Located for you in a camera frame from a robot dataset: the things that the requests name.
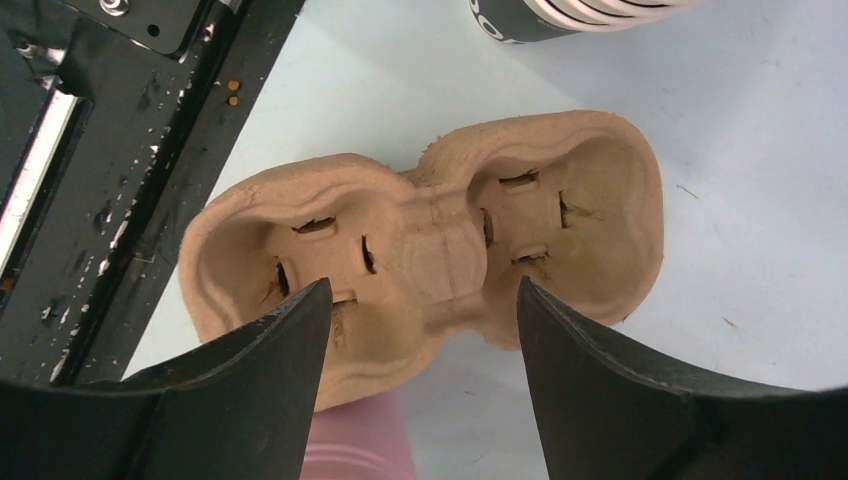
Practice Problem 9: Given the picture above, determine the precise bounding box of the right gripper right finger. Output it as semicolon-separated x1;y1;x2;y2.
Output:
517;278;847;479

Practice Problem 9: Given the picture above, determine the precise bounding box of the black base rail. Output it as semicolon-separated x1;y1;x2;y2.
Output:
1;1;303;387

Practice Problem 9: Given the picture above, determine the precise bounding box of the single brown cup carrier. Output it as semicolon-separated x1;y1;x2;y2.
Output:
177;110;664;411

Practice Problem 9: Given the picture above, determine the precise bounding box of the stack of paper cups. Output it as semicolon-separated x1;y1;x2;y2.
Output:
468;0;699;44

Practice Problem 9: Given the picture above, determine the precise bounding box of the pink straw holder cup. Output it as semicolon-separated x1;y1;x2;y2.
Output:
300;391;417;480

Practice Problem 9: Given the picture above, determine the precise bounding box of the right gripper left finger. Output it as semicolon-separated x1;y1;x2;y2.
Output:
1;279;332;479

